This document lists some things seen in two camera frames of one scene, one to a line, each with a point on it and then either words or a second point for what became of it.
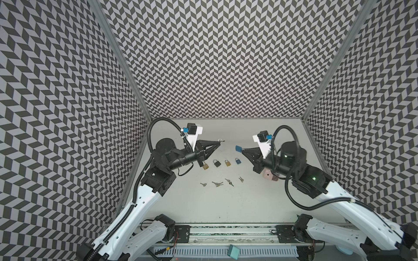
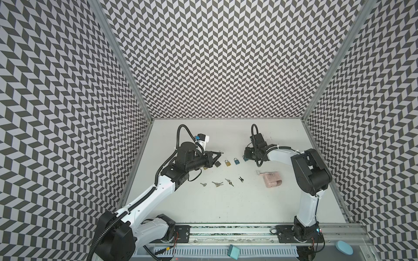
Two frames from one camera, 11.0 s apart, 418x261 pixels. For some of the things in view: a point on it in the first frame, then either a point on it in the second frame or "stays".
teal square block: (233, 252) stays
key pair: (217, 184) stays
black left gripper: (200, 151) → (210, 161)
